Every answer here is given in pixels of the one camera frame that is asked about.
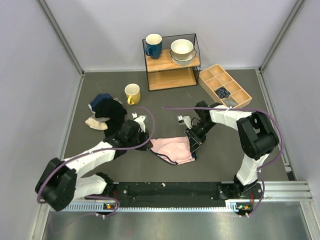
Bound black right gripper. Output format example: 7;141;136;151
185;120;217;153

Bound pink underwear navy trim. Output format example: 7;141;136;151
150;136;197;166

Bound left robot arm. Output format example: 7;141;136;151
35;115;150;212

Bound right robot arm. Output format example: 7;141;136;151
184;101;279;200

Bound grey rolled underwear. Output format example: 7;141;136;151
223;98;238;108

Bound navy striped rolled underwear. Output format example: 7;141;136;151
215;86;231;99

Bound black garment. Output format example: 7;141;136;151
95;98;127;138

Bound cream garment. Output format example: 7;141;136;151
85;115;109;131

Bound yellow mug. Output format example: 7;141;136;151
124;83;141;105

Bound navy blue garment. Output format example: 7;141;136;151
88;93;113;113

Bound wooden compartment tray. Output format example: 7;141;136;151
199;64;252;108

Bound white scalloped bowl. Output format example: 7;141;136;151
169;49;197;66

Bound cream ceramic bowl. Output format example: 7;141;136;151
170;39;194;60

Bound dark blue mug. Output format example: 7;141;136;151
145;33;163;60

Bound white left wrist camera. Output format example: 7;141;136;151
132;112;146;133

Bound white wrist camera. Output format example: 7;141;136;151
177;115;193;129
132;112;146;133

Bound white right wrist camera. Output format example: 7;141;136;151
177;115;193;129

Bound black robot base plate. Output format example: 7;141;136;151
100;181;262;200

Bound grey slotted cable duct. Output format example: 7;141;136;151
63;199;253;213

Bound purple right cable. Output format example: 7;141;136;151
162;105;286;218

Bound purple cable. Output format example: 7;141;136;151
162;105;286;218
36;106;156;236

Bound black wire wooden shelf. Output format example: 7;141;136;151
144;33;201;92

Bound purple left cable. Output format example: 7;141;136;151
36;106;156;236

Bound aluminium frame rail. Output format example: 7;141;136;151
263;181;313;202

